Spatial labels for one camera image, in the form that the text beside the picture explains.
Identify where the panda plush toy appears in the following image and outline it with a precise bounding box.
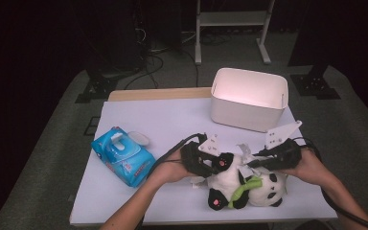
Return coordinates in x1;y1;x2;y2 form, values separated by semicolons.
190;152;288;212

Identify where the white storage bin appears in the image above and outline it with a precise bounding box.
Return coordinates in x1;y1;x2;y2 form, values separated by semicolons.
210;66;289;133

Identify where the black stand base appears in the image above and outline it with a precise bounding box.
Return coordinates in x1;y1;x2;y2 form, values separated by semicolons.
289;63;342;101
75;68;119;104

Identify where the white table cover sheet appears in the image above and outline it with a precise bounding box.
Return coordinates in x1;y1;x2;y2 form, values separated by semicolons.
69;97;341;226

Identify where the white metal stand frame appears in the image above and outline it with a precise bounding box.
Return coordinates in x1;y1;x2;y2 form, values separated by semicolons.
194;0;276;66

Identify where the hand-held gripper cable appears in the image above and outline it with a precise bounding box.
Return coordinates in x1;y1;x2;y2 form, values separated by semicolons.
136;132;207;230
293;136;368;230

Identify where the left hand-held gripper cable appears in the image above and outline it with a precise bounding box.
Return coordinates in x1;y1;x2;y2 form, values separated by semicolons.
136;132;207;230

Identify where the black floor cable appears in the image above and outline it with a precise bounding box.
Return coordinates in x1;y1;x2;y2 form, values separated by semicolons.
124;55;165;90
181;49;200;88

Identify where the person's right hand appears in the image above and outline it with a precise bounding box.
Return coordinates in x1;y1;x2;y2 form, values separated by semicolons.
281;148;332;187

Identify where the blue wet wipe pack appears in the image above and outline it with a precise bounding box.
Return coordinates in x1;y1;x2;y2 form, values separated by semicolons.
90;126;157;189

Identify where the right hand-held gripper cable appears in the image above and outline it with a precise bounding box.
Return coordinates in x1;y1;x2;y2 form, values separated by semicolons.
293;136;368;230

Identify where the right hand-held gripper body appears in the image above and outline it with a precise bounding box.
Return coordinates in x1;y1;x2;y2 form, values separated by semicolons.
262;120;303;171

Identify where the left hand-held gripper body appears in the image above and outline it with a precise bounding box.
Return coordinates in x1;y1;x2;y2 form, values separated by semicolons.
180;133;220;179

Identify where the person's left hand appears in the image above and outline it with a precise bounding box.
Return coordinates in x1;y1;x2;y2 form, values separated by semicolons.
148;147;195;185

